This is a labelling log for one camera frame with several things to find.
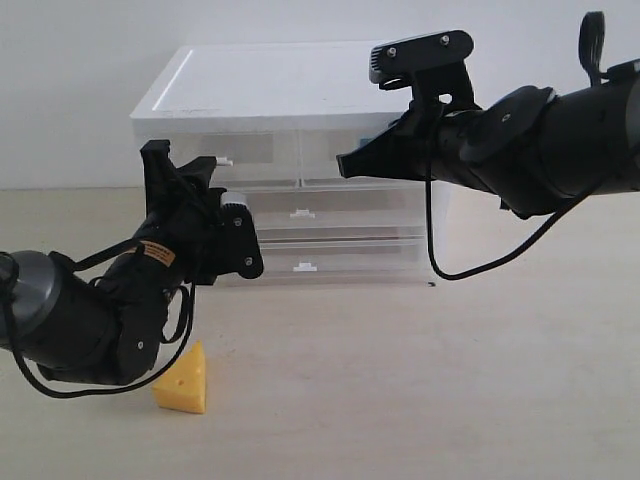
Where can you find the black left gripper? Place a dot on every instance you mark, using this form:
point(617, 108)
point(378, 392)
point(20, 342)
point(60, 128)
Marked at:
point(187, 235)

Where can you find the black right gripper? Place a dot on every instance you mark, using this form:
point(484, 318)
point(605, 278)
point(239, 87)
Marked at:
point(417, 146)

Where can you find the yellow toy cheese wedge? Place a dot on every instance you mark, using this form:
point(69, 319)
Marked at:
point(183, 386)

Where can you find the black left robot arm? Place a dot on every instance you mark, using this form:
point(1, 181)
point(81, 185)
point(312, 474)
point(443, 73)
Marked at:
point(99, 323)

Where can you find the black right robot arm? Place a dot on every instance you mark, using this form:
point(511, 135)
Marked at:
point(534, 149)

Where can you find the clear middle wide drawer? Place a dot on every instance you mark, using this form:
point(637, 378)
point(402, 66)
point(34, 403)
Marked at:
point(341, 213)

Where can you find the clear wide drawer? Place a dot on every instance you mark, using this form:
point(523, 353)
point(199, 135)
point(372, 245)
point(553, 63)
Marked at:
point(341, 213)
point(400, 260)

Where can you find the white plastic drawer cabinet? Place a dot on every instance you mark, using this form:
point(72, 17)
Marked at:
point(319, 91)

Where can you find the clear bottom wide drawer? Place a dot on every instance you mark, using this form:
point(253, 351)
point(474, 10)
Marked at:
point(400, 260)

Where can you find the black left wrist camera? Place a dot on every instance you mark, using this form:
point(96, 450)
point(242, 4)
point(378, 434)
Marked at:
point(240, 235)

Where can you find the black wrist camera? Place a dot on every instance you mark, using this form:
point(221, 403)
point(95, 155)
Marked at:
point(240, 235)
point(432, 66)

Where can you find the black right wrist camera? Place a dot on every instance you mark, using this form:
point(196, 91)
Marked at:
point(432, 66)

